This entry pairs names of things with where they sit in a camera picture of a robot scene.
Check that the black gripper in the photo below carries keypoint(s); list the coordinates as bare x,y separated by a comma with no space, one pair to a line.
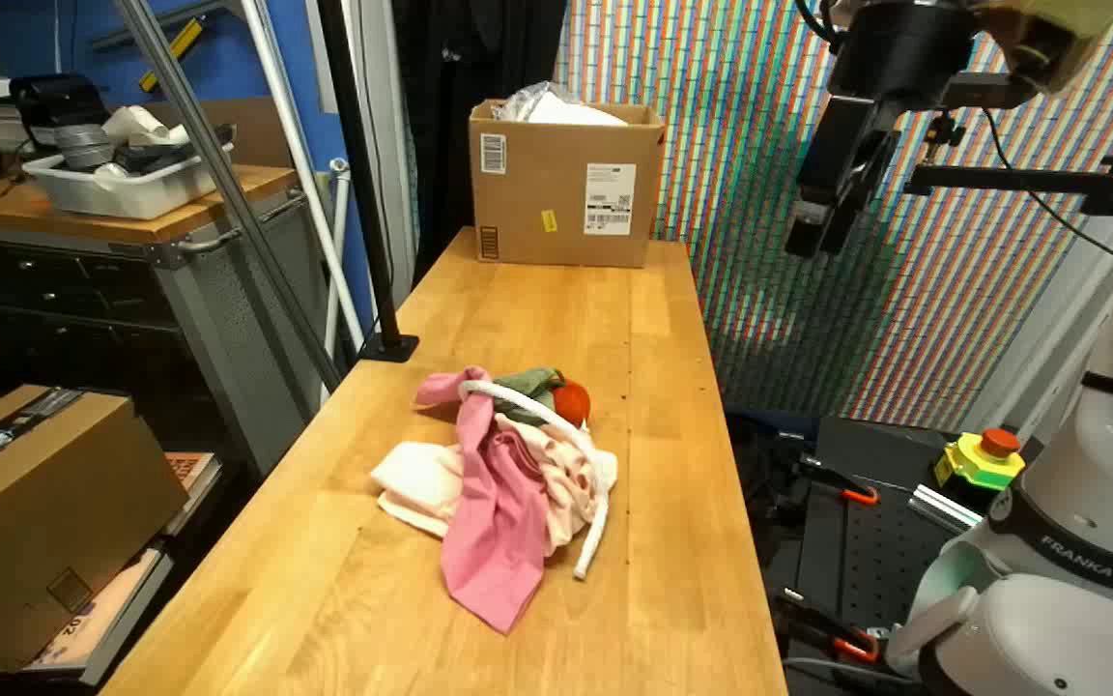
896,51

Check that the hot pink cloth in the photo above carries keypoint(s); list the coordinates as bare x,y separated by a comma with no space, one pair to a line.
498,529

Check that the pale peach shirt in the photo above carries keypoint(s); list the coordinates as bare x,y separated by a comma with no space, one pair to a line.
421,476

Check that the white Franka Panda arm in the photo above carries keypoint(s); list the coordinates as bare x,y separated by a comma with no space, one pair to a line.
1099,516

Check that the clear plastic bag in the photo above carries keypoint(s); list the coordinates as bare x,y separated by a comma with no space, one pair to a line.
561,101

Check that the small labelled cardboard box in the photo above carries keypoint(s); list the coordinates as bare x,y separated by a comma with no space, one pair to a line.
558,178

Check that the yellow red emergency stop button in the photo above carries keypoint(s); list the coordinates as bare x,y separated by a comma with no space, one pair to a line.
984,462

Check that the red plush tomato green leaves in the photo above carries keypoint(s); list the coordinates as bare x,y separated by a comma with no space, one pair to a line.
570,402

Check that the black curtain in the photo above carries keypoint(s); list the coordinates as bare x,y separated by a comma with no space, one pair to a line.
479,63

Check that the black breadboard plate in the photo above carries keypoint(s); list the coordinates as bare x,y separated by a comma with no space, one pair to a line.
840,556

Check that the black pole stand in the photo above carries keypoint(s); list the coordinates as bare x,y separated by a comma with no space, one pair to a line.
367,232

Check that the white metal tripod leg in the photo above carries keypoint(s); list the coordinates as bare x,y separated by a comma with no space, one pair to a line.
310,194

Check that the silver metal tripod leg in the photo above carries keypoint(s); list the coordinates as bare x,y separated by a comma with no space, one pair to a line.
221,178

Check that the wooden-top metal cart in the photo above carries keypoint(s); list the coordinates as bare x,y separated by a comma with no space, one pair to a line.
133,255

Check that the white plastic bin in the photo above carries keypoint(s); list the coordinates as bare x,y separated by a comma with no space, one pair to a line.
117,187

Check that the black grey device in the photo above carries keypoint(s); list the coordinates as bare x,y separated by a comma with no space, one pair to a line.
57,111

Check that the black stereo camera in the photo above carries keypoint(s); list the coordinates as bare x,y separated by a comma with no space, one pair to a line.
1003,89

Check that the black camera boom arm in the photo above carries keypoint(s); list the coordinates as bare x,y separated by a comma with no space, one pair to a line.
1033,178

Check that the yellowish wrist camera box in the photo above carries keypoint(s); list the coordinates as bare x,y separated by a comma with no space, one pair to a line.
1051,39

